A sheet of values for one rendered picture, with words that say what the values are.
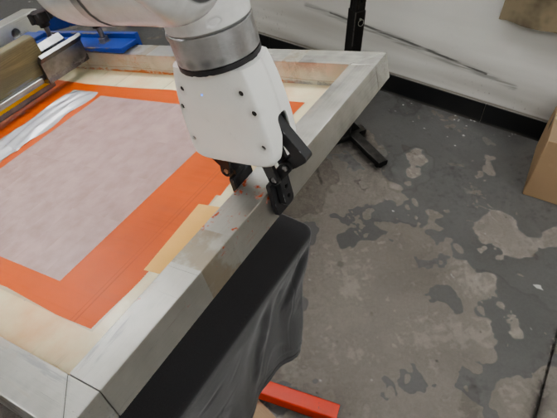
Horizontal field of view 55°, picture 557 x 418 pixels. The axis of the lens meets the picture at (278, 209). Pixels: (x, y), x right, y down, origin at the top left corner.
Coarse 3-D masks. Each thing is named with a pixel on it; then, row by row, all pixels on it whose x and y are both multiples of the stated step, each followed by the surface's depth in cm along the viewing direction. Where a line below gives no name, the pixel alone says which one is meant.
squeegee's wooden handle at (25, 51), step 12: (24, 36) 92; (0, 48) 90; (12, 48) 90; (24, 48) 91; (36, 48) 93; (0, 60) 88; (12, 60) 90; (24, 60) 92; (36, 60) 94; (0, 72) 89; (12, 72) 90; (24, 72) 92; (36, 72) 94; (0, 84) 89; (12, 84) 91; (24, 84) 92; (0, 96) 89
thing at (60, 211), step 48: (0, 192) 74; (48, 192) 71; (96, 192) 68; (144, 192) 65; (192, 192) 63; (0, 240) 65; (48, 240) 62; (96, 240) 60; (144, 240) 58; (48, 288) 56; (96, 288) 54
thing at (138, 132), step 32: (96, 96) 92; (128, 96) 89; (160, 96) 86; (0, 128) 91; (64, 128) 85; (96, 128) 82; (128, 128) 80; (160, 128) 77; (64, 160) 77; (96, 160) 74; (128, 160) 72; (160, 160) 70; (192, 160) 68
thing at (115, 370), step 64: (128, 64) 96; (320, 64) 74; (384, 64) 71; (320, 128) 61; (256, 192) 54; (192, 256) 49; (128, 320) 44; (192, 320) 47; (0, 384) 42; (64, 384) 41; (128, 384) 42
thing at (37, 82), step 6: (36, 78) 94; (30, 84) 93; (36, 84) 93; (42, 84) 94; (18, 90) 91; (24, 90) 91; (30, 90) 92; (12, 96) 90; (18, 96) 91; (0, 102) 89; (6, 102) 89; (12, 102) 90; (0, 108) 88
